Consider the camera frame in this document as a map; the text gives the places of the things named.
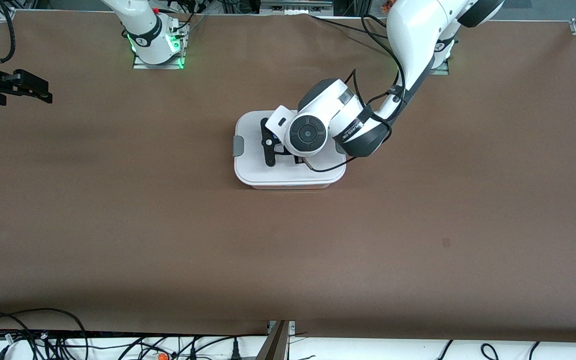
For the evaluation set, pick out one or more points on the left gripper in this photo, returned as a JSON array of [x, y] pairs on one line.
[[296, 159]]

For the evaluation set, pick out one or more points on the white box lid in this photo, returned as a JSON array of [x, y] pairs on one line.
[[253, 170]]

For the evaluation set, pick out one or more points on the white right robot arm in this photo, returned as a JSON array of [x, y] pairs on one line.
[[148, 30]]

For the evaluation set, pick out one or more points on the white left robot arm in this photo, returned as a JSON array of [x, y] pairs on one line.
[[413, 30]]

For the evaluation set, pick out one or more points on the pink storage box base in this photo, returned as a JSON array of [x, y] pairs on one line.
[[290, 186]]

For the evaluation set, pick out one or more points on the grey metal device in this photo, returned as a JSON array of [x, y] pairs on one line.
[[295, 6]]

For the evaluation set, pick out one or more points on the aluminium profile beam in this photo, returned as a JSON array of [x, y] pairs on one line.
[[275, 345]]

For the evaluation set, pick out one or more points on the black power plug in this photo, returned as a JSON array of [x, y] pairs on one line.
[[235, 352]]

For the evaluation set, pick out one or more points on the small orange ball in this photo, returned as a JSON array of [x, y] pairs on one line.
[[162, 356]]

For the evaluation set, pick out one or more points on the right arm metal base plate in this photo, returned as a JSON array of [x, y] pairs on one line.
[[160, 65]]

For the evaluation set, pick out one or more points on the metal corner bracket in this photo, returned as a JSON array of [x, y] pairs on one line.
[[292, 326]]

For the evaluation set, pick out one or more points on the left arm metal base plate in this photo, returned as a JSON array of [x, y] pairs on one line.
[[440, 70]]

